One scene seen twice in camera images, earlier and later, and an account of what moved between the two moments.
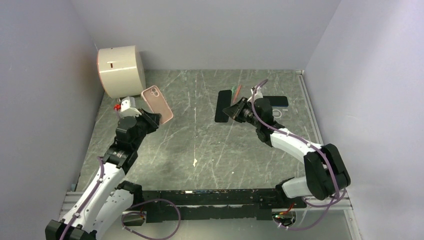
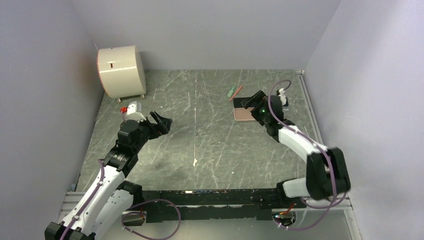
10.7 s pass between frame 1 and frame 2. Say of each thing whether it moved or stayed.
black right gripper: moved
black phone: moved
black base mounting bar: stayed
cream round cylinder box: stayed
